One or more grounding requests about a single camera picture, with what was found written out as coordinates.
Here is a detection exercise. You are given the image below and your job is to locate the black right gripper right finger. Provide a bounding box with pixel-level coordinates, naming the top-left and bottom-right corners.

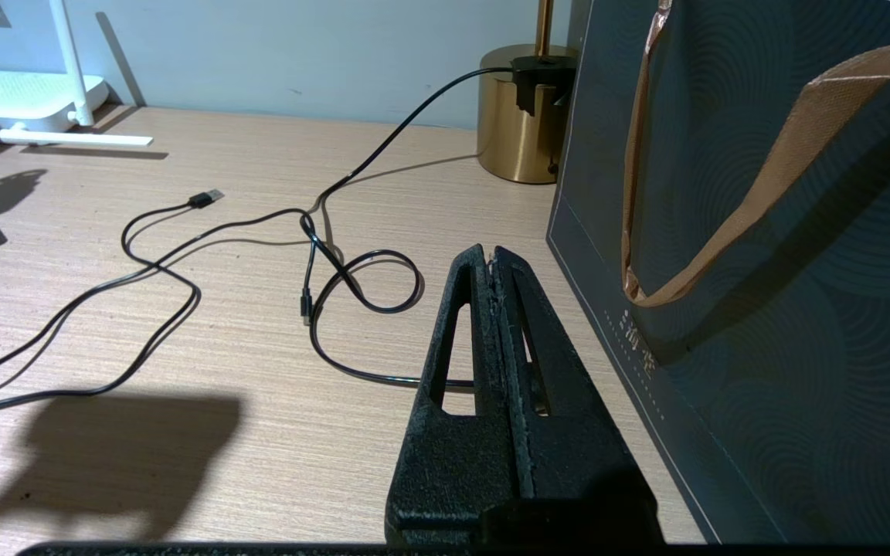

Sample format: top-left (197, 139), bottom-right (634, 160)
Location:
top-left (494, 246), bottom-right (664, 544)

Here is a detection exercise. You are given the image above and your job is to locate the white router with antennas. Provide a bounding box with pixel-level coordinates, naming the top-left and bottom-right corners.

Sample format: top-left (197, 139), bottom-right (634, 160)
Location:
top-left (0, 0), bottom-right (154, 147)

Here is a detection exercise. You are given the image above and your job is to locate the black lamp power cord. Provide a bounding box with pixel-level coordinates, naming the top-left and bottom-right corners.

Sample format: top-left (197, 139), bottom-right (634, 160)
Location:
top-left (302, 66), bottom-right (515, 387)

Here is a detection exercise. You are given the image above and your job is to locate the black lamp switch box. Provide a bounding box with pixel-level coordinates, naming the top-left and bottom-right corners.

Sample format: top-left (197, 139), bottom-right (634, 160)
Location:
top-left (511, 54), bottom-right (579, 117)

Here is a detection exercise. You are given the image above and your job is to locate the black USB cable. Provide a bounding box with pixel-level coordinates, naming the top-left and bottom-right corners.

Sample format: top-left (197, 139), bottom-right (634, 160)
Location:
top-left (0, 188), bottom-right (318, 414)

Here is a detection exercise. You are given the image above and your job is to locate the brass desk lamp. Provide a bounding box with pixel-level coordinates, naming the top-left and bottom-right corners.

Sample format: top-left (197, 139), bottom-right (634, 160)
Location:
top-left (477, 0), bottom-right (581, 185)

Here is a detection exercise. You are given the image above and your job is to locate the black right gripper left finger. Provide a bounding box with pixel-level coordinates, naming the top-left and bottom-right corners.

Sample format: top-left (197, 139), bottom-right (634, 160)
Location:
top-left (386, 244), bottom-right (531, 544)

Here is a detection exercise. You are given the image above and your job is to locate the dark gift bag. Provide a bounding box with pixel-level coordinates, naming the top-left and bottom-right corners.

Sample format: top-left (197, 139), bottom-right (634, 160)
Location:
top-left (545, 0), bottom-right (890, 545)

